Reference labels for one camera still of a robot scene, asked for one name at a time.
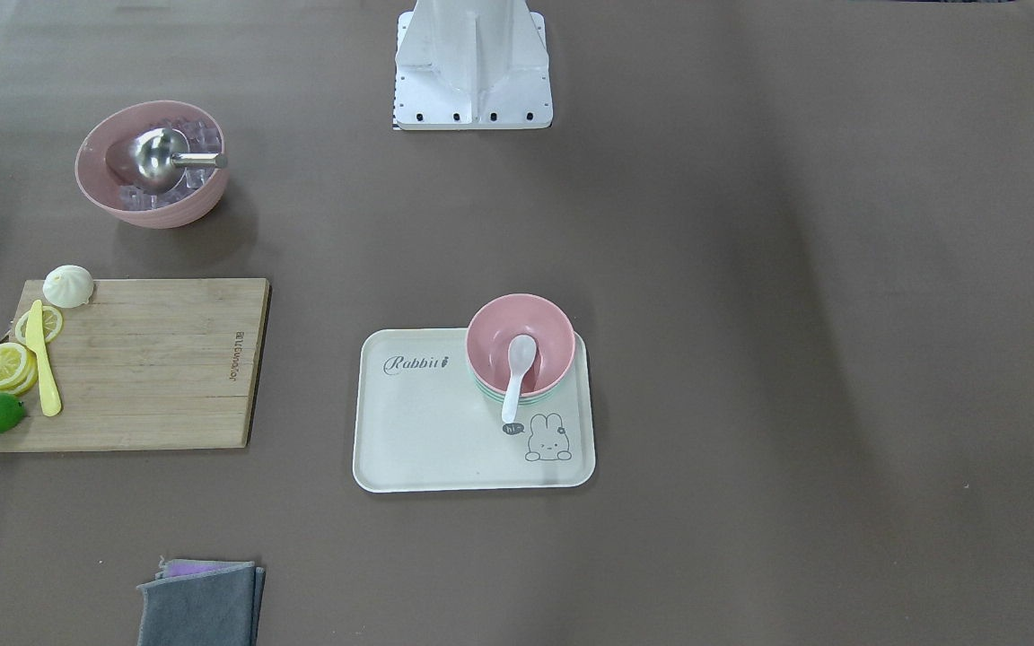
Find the yellow plastic knife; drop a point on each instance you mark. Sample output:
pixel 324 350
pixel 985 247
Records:
pixel 49 396

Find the small pink bowl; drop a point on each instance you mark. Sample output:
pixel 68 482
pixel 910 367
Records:
pixel 494 326

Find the grey folded cloth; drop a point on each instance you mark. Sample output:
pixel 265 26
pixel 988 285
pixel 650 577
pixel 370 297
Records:
pixel 202 602

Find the white steamed bun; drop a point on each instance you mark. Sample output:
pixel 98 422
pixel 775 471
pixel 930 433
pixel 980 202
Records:
pixel 68 287

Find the green bowl stack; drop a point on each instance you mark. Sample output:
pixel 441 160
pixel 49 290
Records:
pixel 553 391

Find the large pink ice bowl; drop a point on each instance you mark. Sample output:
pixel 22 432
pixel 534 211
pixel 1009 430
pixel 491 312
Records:
pixel 195 196

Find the metal ice scoop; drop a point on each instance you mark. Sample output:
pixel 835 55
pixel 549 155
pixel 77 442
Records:
pixel 156 160

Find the cream rabbit tray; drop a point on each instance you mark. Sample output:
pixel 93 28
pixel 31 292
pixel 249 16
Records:
pixel 421 424

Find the bamboo cutting board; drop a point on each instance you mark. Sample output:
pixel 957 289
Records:
pixel 153 364

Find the lemon slice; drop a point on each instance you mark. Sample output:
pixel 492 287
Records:
pixel 18 369
pixel 52 324

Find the white ceramic spoon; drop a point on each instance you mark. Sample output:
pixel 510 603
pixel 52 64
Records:
pixel 521 356

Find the white camera pole base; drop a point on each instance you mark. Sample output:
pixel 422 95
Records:
pixel 471 65

